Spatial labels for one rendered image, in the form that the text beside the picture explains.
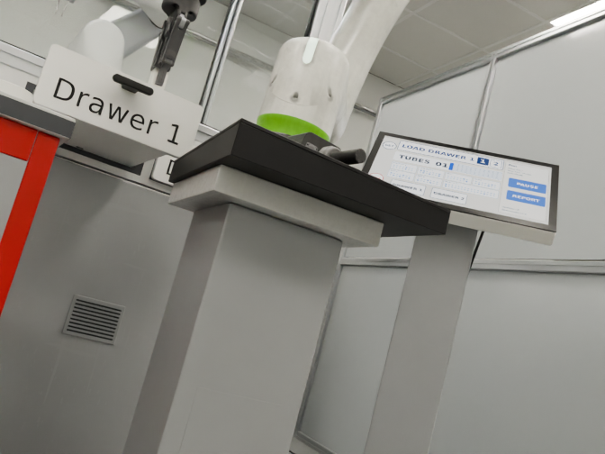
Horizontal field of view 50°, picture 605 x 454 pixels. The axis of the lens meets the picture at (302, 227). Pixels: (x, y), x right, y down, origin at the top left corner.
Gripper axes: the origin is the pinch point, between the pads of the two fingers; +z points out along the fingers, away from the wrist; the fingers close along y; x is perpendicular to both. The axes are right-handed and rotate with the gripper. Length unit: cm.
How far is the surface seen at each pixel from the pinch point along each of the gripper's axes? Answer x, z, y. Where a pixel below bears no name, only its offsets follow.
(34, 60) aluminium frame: -21.6, -2.2, -22.6
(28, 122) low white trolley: -22.3, 23.3, 36.7
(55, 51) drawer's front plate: -20.3, 4.7, 10.7
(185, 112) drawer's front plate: 4.5, 5.7, 10.6
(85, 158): -5.1, 14.2, -23.3
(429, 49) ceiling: 234, -188, -241
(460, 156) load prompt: 90, -20, -10
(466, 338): 163, 24, -70
